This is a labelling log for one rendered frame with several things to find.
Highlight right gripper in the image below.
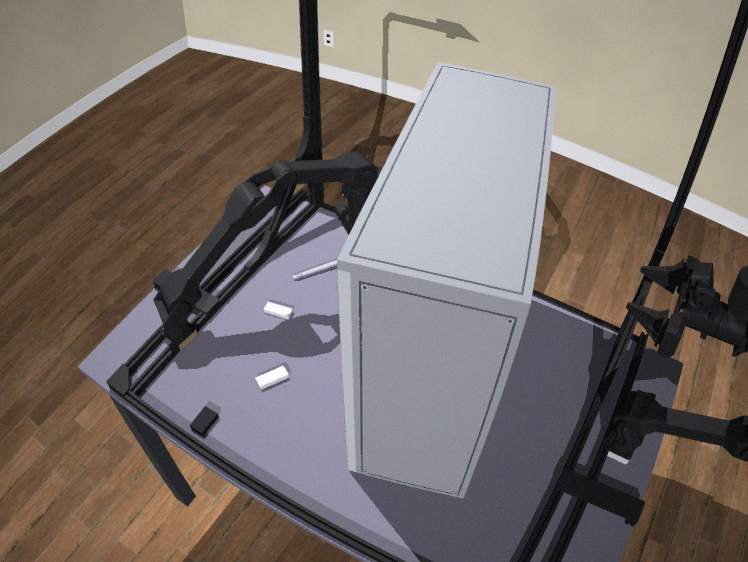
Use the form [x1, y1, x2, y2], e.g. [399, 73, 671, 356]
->
[335, 200, 361, 235]

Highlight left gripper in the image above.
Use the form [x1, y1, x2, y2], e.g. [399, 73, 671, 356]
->
[626, 255, 725, 357]

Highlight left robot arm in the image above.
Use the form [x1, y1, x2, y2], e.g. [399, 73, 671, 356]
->
[605, 262, 748, 462]

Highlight light grey metal rod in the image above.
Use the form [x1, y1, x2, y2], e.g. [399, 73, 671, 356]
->
[294, 260, 337, 280]

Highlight light grey panel with holes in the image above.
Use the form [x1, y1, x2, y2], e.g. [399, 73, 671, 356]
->
[337, 270, 356, 472]

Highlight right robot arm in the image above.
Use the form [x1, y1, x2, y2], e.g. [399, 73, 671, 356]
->
[153, 151, 382, 346]

